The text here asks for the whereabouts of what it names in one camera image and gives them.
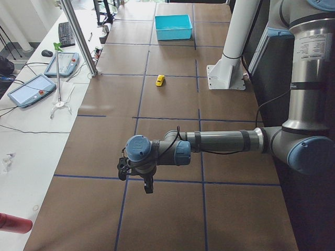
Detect blue plastic bin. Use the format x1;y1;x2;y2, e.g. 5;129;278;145
155;15;193;41

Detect teach pendant tablet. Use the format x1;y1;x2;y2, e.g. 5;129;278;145
7;74;56;108
44;52;79;77

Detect red cylinder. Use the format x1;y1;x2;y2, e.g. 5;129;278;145
1;213;33;234

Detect yellow beetle toy car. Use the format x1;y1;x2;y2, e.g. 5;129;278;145
155;75;165;87

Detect aluminium frame post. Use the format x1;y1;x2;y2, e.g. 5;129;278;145
60;0;98;77

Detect near teach pendant tablet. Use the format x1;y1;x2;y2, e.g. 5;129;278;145
7;74;56;108

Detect black keyboard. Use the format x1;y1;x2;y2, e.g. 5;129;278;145
58;22;75;48

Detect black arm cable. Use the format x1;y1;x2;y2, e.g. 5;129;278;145
120;88;293;176

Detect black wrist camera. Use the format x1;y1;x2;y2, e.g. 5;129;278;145
117;157;129;181

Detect green white reacher grabber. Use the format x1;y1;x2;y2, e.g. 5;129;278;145
50;42;72;119

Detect small metal cup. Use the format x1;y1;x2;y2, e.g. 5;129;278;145
102;26;109;33

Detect far teach pendant tablet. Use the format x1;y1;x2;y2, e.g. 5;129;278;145
44;52;79;77

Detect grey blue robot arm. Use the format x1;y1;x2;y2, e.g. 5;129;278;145
117;1;334;193

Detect crumpled white paper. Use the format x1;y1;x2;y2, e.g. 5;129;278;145
2;153;16;173

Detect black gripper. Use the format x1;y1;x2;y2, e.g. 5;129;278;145
141;173;154;193

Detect black computer mouse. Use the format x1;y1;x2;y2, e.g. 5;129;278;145
41;50;53;58

